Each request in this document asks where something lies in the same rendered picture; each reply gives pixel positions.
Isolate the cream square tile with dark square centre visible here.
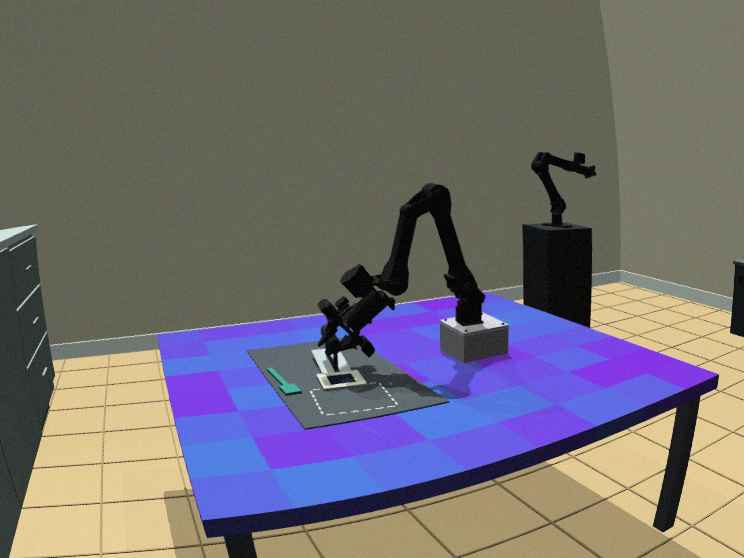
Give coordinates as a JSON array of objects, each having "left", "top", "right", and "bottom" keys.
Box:
[{"left": 317, "top": 370, "right": 367, "bottom": 390}]

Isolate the green small trowel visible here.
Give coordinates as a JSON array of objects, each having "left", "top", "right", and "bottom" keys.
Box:
[{"left": 267, "top": 367, "right": 302, "bottom": 396}]

